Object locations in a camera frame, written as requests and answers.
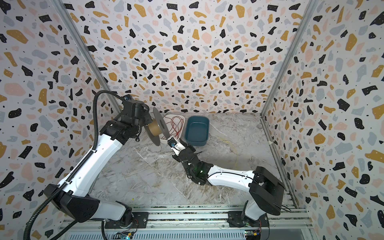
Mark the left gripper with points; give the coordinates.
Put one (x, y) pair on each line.
(147, 116)

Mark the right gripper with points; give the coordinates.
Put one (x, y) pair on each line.
(184, 154)

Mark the grey cable spool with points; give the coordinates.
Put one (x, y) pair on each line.
(156, 127)

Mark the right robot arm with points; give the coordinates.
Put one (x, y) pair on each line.
(266, 190)

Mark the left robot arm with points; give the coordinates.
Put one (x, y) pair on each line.
(74, 199)

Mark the teal plastic bin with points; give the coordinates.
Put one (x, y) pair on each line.
(197, 131)

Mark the white plastic bin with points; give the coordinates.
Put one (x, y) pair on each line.
(175, 124)

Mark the right green circuit board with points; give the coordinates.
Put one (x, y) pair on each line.
(253, 235)

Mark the green circuit board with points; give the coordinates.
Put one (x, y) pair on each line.
(253, 235)
(123, 236)

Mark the left green circuit board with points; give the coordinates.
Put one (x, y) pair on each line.
(123, 236)

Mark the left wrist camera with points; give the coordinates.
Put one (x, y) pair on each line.
(127, 98)

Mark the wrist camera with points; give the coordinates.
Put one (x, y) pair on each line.
(175, 145)
(127, 98)

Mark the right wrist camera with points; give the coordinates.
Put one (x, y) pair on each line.
(175, 145)

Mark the left aluminium corner post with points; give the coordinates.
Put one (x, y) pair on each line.
(70, 25)

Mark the aluminium corner post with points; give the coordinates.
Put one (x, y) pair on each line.
(70, 25)
(290, 54)

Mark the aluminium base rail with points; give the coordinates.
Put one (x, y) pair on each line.
(200, 223)

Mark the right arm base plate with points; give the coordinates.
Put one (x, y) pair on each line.
(237, 219)

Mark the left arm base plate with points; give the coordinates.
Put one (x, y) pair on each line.
(135, 220)

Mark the right aluminium corner post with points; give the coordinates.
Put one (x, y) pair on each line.
(290, 54)

